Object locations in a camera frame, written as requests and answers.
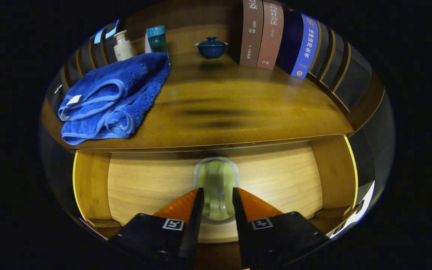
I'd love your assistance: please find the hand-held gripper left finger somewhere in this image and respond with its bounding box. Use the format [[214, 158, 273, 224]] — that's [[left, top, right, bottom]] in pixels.
[[108, 187, 205, 270]]

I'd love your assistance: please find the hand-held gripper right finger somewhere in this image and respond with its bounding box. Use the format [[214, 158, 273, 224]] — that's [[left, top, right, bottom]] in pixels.
[[232, 187, 329, 270]]

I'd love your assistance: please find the green handled white brush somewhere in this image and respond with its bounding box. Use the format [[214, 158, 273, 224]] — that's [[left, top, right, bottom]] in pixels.
[[193, 157, 240, 222]]

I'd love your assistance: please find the wooden drawer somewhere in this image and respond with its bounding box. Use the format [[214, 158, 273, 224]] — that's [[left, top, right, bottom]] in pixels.
[[73, 135, 359, 244]]

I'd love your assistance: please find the wooden cabinet with slatted shelf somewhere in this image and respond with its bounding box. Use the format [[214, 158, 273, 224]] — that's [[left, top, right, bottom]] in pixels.
[[40, 0, 387, 240]]

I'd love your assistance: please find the black backdrop cloth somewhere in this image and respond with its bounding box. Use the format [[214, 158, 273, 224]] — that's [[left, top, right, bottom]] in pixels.
[[40, 19, 396, 210]]

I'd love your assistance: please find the blue folded towel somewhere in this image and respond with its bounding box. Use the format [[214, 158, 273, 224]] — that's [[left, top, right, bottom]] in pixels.
[[58, 52, 171, 146]]

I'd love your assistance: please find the blue lidded teacup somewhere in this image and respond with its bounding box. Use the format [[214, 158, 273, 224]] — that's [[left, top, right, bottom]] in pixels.
[[195, 36, 228, 59]]

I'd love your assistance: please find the blue book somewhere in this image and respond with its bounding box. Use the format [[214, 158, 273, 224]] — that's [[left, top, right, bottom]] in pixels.
[[278, 10, 319, 80]]

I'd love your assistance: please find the teal bottle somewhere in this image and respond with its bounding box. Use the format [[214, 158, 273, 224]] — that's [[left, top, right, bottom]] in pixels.
[[146, 25, 169, 57]]

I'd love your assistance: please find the reddish brown book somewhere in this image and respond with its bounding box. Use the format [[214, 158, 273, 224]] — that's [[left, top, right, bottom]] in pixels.
[[256, 0, 284, 71]]

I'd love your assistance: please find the white pump bottle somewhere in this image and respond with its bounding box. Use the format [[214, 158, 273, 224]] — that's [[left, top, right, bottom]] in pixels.
[[113, 30, 134, 62]]

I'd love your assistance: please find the dark brown book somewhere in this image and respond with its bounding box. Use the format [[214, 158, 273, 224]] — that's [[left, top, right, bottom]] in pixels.
[[239, 0, 264, 68]]

